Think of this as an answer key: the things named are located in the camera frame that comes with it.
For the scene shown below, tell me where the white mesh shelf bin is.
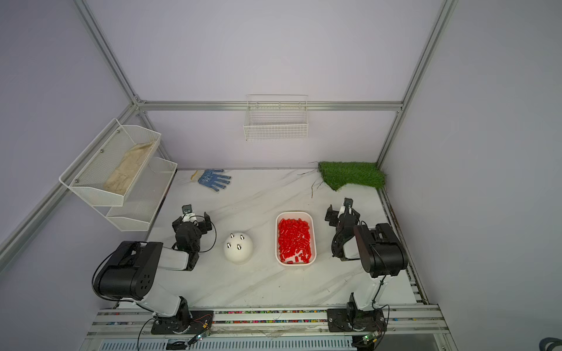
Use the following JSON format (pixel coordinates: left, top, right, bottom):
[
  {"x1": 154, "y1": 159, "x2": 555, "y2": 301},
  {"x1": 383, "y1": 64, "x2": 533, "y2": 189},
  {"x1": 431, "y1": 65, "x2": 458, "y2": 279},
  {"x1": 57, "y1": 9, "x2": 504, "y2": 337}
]
[
  {"x1": 59, "y1": 119, "x2": 161, "y2": 207},
  {"x1": 93, "y1": 156, "x2": 177, "y2": 232}
]

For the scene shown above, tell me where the blue dotted work glove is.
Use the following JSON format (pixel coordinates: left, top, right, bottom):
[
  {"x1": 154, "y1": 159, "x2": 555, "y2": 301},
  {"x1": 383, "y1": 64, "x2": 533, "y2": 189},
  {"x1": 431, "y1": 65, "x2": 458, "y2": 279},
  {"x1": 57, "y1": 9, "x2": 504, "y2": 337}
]
[{"x1": 190, "y1": 169, "x2": 231, "y2": 192}]

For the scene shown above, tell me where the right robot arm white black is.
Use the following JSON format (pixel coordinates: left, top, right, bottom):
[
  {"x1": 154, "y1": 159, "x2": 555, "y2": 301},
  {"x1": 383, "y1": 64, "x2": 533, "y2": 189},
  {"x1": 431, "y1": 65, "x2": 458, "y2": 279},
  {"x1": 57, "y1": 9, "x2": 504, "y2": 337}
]
[{"x1": 325, "y1": 200, "x2": 409, "y2": 311}]

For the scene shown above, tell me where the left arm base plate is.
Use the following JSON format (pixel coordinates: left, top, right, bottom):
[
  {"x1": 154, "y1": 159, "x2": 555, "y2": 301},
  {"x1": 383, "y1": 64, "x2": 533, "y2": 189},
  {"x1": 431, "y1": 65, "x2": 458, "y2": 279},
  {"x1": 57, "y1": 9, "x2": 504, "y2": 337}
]
[{"x1": 151, "y1": 310, "x2": 215, "y2": 335}]

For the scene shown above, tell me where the white dome with screws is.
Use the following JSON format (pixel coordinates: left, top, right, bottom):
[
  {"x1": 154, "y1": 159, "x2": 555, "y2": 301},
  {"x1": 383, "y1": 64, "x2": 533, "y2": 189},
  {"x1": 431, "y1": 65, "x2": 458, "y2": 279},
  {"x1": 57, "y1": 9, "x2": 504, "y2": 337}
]
[{"x1": 223, "y1": 233, "x2": 254, "y2": 265}]

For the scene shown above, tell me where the white wire wall basket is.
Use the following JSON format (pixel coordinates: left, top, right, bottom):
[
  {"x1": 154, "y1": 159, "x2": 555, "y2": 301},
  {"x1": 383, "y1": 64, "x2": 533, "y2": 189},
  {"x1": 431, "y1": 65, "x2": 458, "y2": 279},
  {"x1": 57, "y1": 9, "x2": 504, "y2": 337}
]
[{"x1": 243, "y1": 94, "x2": 309, "y2": 141}]

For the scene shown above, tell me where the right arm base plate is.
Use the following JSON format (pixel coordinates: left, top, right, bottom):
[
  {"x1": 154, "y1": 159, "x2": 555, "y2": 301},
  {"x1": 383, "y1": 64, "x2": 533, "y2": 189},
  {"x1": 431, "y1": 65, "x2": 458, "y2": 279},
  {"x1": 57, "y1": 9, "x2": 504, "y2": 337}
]
[{"x1": 326, "y1": 309, "x2": 387, "y2": 332}]

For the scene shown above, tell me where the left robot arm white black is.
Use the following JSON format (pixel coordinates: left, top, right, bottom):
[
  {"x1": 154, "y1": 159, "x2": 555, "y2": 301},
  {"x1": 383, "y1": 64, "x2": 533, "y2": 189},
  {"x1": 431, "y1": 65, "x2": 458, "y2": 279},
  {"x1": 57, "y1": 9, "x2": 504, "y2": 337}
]
[{"x1": 92, "y1": 206, "x2": 216, "y2": 322}]

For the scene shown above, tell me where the lower white mesh shelf bin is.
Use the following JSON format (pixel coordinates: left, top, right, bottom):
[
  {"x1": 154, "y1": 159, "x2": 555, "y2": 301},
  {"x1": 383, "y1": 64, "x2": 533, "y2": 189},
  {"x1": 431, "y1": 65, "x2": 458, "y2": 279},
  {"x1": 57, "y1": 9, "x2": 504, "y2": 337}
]
[{"x1": 93, "y1": 156, "x2": 177, "y2": 232}]

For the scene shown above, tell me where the green artificial grass mat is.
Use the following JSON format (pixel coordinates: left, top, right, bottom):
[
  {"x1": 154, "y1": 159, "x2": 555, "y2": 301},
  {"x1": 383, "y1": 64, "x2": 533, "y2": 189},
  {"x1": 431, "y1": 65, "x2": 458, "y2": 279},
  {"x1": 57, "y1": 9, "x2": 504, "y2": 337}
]
[{"x1": 318, "y1": 161, "x2": 386, "y2": 191}]

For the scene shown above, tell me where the beige cloth in bin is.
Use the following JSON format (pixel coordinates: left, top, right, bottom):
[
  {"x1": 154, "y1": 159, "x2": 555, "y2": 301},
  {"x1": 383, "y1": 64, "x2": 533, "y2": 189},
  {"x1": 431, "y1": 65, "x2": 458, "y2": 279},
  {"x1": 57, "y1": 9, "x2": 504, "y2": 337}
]
[{"x1": 103, "y1": 142, "x2": 155, "y2": 195}]

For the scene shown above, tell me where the white tray of red sleeves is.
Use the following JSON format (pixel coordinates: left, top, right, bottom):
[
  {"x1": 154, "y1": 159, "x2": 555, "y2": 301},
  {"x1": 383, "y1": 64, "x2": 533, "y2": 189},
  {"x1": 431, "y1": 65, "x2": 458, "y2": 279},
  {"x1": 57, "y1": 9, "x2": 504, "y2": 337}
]
[{"x1": 275, "y1": 211, "x2": 317, "y2": 267}]

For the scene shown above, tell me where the upper white mesh shelf bin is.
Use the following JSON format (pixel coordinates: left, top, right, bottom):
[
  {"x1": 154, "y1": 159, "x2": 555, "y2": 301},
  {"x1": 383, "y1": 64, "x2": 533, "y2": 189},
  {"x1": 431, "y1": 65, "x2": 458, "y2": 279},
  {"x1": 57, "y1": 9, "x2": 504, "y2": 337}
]
[{"x1": 59, "y1": 119, "x2": 161, "y2": 207}]

